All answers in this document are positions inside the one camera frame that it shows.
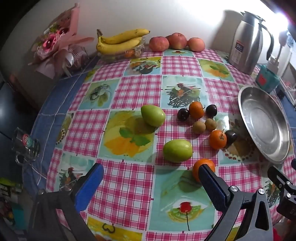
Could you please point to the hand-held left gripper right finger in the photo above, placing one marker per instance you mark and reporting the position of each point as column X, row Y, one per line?
column 212, row 187

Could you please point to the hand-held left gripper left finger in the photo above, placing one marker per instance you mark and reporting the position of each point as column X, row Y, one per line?
column 89, row 187

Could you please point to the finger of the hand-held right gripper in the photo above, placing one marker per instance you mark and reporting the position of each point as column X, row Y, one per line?
column 278, row 177
column 293, row 164

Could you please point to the orange with stick stem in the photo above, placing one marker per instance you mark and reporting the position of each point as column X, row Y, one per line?
column 217, row 139

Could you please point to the stainless steel plate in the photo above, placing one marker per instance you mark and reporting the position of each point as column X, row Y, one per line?
column 263, row 125

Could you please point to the dark purple plum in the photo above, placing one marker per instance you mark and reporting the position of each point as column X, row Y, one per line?
column 183, row 114
column 211, row 110
column 231, row 137

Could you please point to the brown kiwi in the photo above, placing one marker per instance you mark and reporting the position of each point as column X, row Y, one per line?
column 198, row 127
column 211, row 124

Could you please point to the small black box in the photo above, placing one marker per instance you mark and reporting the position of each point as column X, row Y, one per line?
column 281, row 91

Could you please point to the glass mug with green label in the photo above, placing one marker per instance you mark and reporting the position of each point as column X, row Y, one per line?
column 24, row 148

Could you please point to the teal box with red mark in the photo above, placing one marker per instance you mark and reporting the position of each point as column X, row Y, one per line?
column 266, row 78

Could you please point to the blue checked cloth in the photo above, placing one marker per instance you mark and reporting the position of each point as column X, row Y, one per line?
column 53, row 92

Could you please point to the white stand device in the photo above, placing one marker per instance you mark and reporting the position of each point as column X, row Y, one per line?
column 274, row 63

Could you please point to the pink plaid printed tablecloth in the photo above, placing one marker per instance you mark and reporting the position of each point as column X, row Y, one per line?
column 136, row 90

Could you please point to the stainless steel thermos jug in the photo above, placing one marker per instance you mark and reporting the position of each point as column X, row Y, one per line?
column 248, row 44

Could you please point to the small tangerine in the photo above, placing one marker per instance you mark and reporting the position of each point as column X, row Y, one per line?
column 129, row 53

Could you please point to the yellow banana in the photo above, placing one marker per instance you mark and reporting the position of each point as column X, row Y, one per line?
column 124, row 37
column 118, row 47

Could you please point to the red apple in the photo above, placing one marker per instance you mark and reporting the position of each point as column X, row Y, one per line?
column 177, row 41
column 158, row 44
column 196, row 44

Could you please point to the clear plastic fruit container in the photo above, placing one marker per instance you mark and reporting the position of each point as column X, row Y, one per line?
column 140, row 49

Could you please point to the pink flower bouquet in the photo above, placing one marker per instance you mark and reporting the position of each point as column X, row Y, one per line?
column 55, row 44

